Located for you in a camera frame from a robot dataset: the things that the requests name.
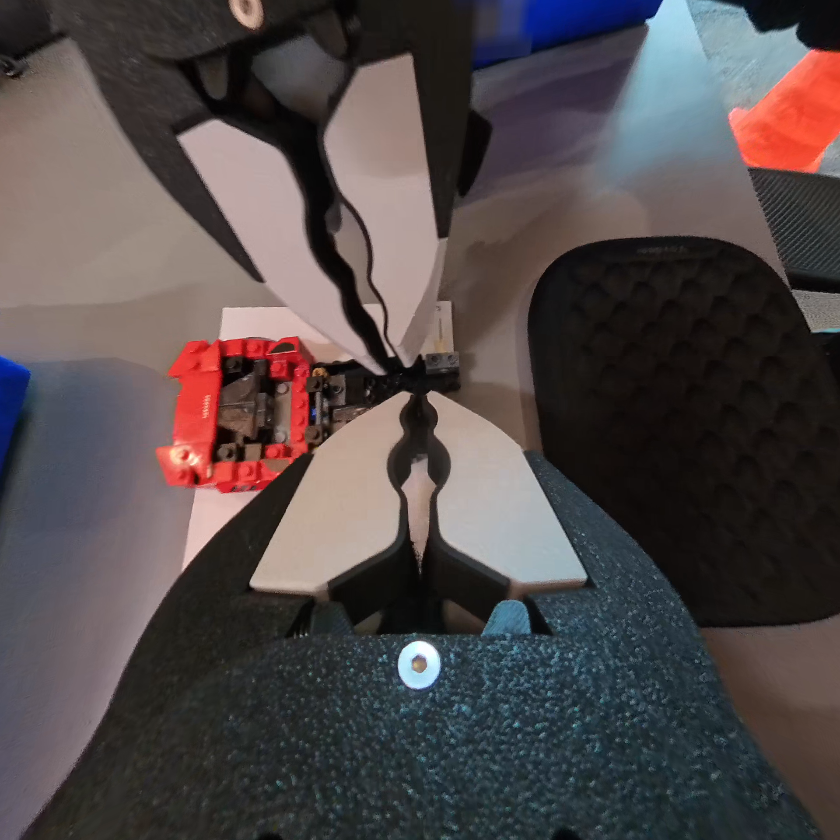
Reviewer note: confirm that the black quilted chair seat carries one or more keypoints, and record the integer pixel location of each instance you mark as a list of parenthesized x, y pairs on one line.
[(670, 433)]

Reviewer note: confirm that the red and black lego car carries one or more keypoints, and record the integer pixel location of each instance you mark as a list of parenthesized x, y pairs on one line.
[(217, 407)]

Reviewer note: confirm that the blue plastic bin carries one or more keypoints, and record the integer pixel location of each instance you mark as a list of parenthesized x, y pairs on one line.
[(11, 414), (565, 26)]

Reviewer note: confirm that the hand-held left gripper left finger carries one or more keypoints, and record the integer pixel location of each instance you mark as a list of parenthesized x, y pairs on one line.
[(328, 525)]

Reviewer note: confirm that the lego instruction booklet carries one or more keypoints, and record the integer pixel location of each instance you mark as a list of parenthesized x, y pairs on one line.
[(256, 322)]

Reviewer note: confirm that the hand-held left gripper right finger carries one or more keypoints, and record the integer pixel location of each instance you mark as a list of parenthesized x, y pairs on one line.
[(505, 519)]

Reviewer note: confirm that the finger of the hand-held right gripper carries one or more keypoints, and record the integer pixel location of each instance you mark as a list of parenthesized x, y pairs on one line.
[(400, 184), (256, 184)]

